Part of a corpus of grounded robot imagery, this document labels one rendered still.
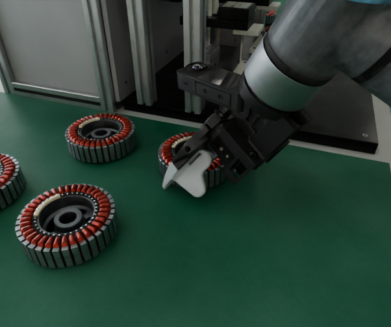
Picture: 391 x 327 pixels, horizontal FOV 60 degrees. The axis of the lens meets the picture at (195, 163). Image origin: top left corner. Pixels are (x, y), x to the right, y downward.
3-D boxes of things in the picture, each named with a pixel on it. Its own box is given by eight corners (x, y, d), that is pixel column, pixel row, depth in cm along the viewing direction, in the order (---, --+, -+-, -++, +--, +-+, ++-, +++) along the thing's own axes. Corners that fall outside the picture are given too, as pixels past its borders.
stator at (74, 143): (150, 143, 58) (148, 124, 56) (96, 174, 51) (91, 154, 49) (109, 122, 64) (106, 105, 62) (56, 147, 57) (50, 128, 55)
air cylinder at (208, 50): (219, 67, 82) (220, 44, 78) (210, 78, 76) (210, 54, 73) (199, 65, 83) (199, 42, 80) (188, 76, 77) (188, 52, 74)
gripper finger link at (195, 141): (173, 171, 42) (222, 124, 39) (165, 161, 42) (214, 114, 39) (189, 167, 46) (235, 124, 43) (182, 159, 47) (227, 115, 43)
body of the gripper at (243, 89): (230, 189, 42) (284, 135, 32) (188, 137, 44) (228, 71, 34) (267, 163, 46) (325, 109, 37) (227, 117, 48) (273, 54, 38)
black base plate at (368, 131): (361, 43, 104) (364, 36, 103) (374, 154, 56) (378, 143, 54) (216, 29, 117) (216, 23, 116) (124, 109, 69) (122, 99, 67)
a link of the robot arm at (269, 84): (247, 36, 31) (297, 21, 35) (226, 72, 34) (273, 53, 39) (302, 96, 29) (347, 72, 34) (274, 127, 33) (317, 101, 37)
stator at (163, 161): (246, 168, 52) (248, 148, 50) (194, 202, 46) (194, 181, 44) (195, 140, 59) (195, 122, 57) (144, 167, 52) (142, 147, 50)
